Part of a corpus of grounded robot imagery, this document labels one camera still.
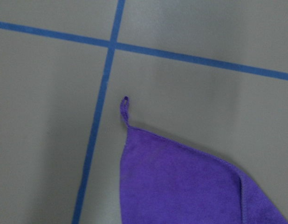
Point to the purple microfiber towel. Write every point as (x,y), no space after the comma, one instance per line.
(165,182)

